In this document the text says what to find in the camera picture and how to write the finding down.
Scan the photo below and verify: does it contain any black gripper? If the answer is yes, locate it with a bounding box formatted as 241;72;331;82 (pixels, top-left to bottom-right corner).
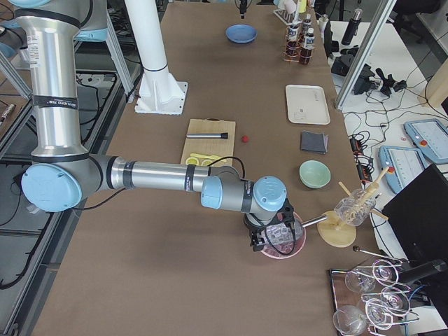
234;0;252;19
244;198;293;249

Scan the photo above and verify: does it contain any blue plate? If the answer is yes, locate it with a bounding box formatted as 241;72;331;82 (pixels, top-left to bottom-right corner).
225;24;258;44

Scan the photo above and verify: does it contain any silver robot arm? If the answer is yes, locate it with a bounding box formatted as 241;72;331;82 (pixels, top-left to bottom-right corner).
15;1;296;251

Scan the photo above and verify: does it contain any red strawberry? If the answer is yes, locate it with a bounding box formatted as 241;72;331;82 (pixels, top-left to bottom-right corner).
241;135;250;144

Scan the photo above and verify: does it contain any pink bowl with ice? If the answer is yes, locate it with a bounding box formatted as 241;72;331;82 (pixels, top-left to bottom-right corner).
253;233;306;259

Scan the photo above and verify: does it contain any dark drink bottle white cap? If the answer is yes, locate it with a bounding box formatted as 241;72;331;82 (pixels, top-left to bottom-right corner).
284;20;302;62

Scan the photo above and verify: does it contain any steel ice scoop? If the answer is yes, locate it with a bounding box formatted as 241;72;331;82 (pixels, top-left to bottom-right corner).
286;215;328;242

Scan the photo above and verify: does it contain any wooden mug tree stand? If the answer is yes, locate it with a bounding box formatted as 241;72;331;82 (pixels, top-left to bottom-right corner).
317;167;393;248

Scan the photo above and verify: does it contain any pale green bowl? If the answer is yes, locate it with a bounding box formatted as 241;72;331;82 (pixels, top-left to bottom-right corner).
299;160;331;189

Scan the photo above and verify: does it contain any yellow plastic knife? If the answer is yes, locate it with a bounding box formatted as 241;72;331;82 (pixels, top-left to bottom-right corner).
190;153;227;162

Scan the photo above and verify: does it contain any clear glass mug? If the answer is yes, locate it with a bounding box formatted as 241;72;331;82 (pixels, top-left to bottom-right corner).
334;189;376;227

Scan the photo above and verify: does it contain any lemon half slice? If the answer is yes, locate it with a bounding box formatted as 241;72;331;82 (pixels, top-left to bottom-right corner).
185;157;200;165

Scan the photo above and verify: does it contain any cream rabbit tray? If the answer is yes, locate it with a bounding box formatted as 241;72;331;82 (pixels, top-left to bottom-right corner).
286;85;330;125

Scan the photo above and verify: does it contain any steel muddler with black tip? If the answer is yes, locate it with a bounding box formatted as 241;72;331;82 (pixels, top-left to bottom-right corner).
186;132;229;139

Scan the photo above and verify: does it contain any wooden cutting board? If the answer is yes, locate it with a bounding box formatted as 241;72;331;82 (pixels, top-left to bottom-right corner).
180;119;236;165

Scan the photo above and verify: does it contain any black thermos bottle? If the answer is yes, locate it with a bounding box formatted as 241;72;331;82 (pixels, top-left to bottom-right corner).
341;8;363;46

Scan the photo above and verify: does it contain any grey folded cloth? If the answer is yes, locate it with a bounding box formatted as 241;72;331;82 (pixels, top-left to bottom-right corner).
300;131;328;155

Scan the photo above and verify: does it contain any wine glass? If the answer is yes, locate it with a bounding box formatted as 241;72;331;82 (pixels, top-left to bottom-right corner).
332;305;368;335

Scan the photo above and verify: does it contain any metal glass rack tray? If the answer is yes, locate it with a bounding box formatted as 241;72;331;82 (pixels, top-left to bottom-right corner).
329;257;419;335

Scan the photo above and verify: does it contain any black monitor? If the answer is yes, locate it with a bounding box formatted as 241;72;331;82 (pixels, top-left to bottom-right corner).
382;164;447;263

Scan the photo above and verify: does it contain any blue teach pendant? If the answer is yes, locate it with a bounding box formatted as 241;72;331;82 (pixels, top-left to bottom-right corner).
404;119;448;165
378;146;428;194

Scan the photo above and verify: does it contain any copper wire bottle rack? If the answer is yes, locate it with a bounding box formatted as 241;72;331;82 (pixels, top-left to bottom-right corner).
283;20;315;65

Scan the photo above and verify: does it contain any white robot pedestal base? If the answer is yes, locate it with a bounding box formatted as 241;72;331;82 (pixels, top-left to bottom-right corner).
125;0;188;116

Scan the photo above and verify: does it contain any aluminium frame post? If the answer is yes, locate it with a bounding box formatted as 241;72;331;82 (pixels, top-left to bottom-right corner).
335;0;396;110

